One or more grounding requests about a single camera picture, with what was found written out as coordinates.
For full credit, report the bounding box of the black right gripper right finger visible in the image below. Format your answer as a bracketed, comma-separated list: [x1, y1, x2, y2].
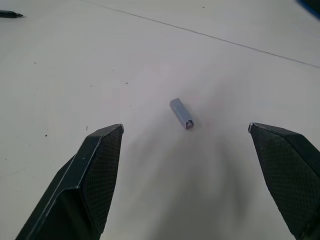
[247, 122, 320, 240]

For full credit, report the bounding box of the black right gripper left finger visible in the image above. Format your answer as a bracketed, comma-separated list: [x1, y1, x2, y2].
[15, 123, 125, 240]

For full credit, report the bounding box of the grey pen cap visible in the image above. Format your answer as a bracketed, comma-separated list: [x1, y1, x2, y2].
[169, 97, 196, 131]

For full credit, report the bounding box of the black uncapped pen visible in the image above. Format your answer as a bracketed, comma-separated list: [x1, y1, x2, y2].
[0, 10, 24, 19]

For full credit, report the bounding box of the blue object at table edge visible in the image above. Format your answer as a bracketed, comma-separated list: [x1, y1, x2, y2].
[296, 0, 320, 16]

